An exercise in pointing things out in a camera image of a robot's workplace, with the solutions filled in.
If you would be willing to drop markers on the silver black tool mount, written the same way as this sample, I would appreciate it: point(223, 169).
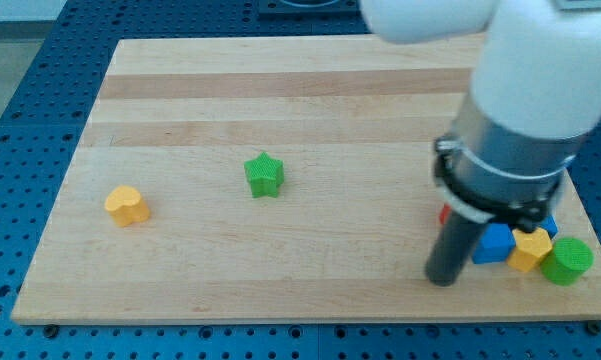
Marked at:
point(490, 173)

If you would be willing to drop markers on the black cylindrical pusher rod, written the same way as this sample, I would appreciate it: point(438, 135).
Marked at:
point(455, 244)

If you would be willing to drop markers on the yellow heart block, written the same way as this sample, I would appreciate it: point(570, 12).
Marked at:
point(126, 205)

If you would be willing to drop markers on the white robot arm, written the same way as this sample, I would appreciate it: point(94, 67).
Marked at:
point(533, 98)

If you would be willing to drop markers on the green star block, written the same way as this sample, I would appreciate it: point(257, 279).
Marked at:
point(264, 175)

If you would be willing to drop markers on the red block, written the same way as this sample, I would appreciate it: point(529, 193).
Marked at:
point(444, 213)

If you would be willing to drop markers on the blue cube block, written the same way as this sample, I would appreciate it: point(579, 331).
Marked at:
point(495, 245)

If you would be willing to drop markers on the yellow hexagon block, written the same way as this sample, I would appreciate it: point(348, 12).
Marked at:
point(530, 249)

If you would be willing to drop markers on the blue block behind hexagon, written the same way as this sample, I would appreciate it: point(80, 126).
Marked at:
point(550, 226)

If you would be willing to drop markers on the green cylinder block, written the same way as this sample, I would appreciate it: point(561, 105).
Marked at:
point(568, 260)

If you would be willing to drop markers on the wooden board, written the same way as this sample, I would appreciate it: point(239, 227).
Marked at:
point(353, 119)

